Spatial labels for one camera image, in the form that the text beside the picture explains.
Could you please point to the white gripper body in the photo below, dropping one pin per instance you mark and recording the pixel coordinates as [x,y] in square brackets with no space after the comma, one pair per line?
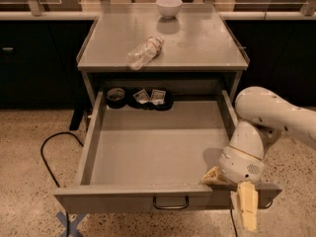
[239,165]

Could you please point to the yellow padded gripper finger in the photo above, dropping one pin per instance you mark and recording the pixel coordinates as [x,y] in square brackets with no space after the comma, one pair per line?
[213,177]
[247,205]

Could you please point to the grey top drawer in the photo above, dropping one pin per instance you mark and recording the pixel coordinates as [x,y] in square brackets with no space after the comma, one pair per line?
[141,161]

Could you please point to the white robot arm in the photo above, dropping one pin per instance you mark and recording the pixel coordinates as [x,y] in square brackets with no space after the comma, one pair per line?
[264,116]

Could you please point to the grey metal drawer cabinet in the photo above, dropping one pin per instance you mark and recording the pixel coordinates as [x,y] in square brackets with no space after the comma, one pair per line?
[196,41]

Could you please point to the dark counter with white top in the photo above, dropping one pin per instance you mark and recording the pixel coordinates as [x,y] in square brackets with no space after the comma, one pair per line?
[38,63]

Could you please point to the black round container with labels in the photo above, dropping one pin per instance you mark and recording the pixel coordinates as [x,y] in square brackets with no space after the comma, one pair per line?
[150,99]

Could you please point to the black tape roll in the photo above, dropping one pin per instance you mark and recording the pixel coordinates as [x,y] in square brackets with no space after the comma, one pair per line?
[115,98]

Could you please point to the clear plastic water bottle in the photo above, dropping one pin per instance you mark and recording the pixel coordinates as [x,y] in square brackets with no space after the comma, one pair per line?
[144,53]

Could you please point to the blue tape cross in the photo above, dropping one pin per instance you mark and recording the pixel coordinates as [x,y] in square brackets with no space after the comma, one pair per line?
[70,225]

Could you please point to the white ceramic bowl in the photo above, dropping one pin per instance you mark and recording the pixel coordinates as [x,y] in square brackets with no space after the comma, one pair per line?
[169,8]

